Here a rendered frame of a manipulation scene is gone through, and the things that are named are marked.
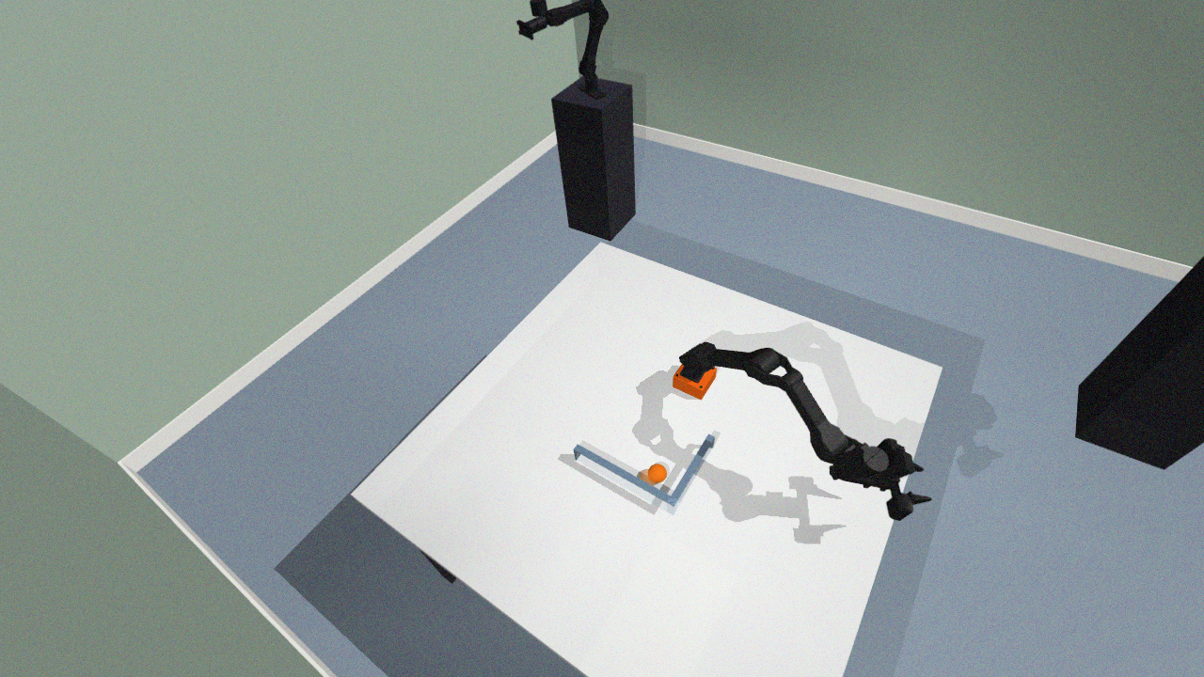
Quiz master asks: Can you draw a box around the clear l-shaped low wall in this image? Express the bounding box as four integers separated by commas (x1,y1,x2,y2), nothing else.
576,441,714,516

